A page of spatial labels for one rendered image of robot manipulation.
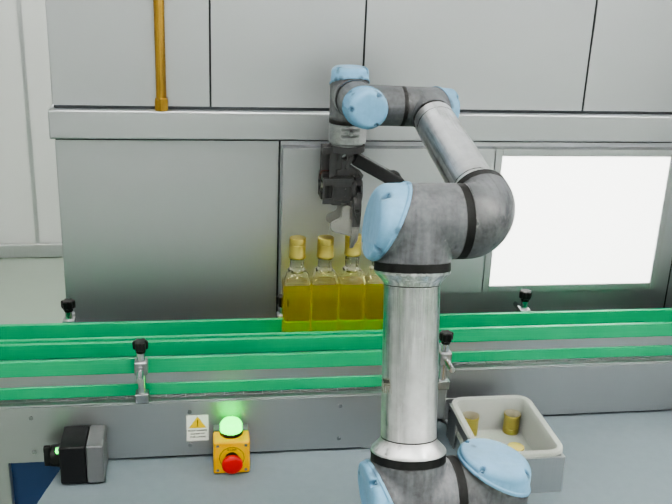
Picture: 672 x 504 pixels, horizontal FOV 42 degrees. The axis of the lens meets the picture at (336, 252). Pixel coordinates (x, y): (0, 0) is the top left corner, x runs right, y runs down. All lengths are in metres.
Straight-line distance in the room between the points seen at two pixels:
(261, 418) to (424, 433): 0.54
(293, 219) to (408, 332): 0.68
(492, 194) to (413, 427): 0.37
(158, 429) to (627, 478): 0.94
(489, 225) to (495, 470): 0.37
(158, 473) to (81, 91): 0.78
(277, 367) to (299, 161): 0.44
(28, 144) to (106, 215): 3.08
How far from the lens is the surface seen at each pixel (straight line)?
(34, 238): 5.17
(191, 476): 1.79
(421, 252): 1.28
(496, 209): 1.33
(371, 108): 1.61
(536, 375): 2.01
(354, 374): 1.81
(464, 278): 2.06
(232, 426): 1.75
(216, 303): 2.02
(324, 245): 1.82
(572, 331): 2.02
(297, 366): 1.78
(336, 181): 1.76
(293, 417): 1.82
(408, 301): 1.30
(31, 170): 5.05
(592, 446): 2.00
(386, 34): 1.91
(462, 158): 1.47
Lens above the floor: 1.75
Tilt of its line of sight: 20 degrees down
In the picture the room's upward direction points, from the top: 2 degrees clockwise
